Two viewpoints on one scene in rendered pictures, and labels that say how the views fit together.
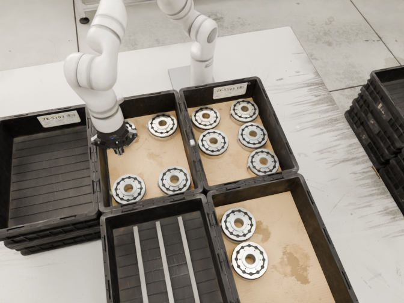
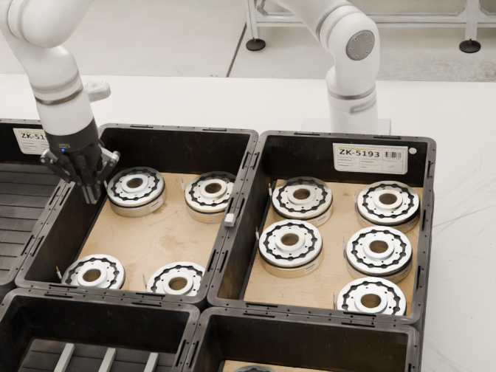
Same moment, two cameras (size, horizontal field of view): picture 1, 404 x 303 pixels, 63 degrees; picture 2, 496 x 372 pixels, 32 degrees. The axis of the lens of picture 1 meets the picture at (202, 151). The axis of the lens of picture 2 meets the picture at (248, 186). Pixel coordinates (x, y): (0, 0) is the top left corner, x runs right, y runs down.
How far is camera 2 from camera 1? 0.59 m
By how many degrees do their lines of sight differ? 28
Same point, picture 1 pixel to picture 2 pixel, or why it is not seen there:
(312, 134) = not seen: outside the picture
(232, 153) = (324, 277)
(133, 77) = (235, 122)
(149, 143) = (178, 220)
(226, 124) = (342, 224)
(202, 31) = (336, 32)
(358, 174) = not seen: outside the picture
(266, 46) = not seen: outside the picture
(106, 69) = (46, 9)
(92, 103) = (30, 70)
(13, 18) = (135, 23)
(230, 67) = (440, 139)
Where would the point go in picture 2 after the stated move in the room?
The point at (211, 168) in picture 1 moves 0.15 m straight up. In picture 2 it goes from (266, 292) to (256, 223)
